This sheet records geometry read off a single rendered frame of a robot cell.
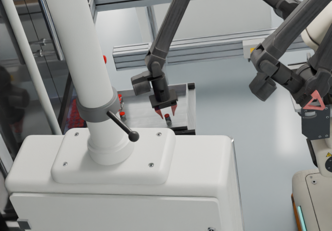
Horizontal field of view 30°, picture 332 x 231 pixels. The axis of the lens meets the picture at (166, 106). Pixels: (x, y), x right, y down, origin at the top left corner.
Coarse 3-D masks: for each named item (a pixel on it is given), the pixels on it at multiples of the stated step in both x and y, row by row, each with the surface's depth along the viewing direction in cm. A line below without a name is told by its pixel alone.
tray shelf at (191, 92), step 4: (172, 84) 262; (188, 92) 256; (192, 92) 256; (188, 96) 254; (192, 96) 254; (188, 100) 252; (192, 100) 252; (188, 104) 250; (192, 104) 250; (188, 108) 248; (192, 108) 248; (188, 112) 247; (192, 112) 246; (188, 116) 245; (192, 116) 244; (188, 120) 243; (192, 120) 243; (188, 124) 241; (192, 124) 241; (188, 128) 240; (192, 128) 239
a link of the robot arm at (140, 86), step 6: (150, 66) 222; (156, 66) 222; (144, 72) 228; (150, 72) 227; (156, 72) 222; (132, 78) 227; (138, 78) 225; (144, 78) 226; (132, 84) 226; (138, 84) 226; (144, 84) 226; (138, 90) 226; (144, 90) 227; (150, 90) 228
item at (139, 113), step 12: (180, 84) 255; (132, 96) 260; (144, 96) 258; (180, 96) 255; (132, 108) 254; (144, 108) 252; (168, 108) 250; (180, 108) 249; (132, 120) 248; (144, 120) 247; (156, 120) 246; (180, 120) 243
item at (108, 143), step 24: (48, 0) 107; (72, 0) 107; (72, 24) 109; (72, 48) 113; (96, 48) 115; (72, 72) 117; (96, 72) 117; (96, 96) 120; (96, 120) 123; (120, 120) 121; (96, 144) 130; (120, 144) 129
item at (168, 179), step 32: (160, 128) 137; (32, 160) 141; (64, 160) 134; (128, 160) 131; (160, 160) 129; (192, 160) 133; (224, 160) 132; (32, 192) 137; (64, 192) 135; (96, 192) 133; (128, 192) 131; (160, 192) 130; (192, 192) 128; (224, 192) 127; (32, 224) 143; (64, 224) 140; (96, 224) 138; (128, 224) 136; (160, 224) 135; (192, 224) 133; (224, 224) 133
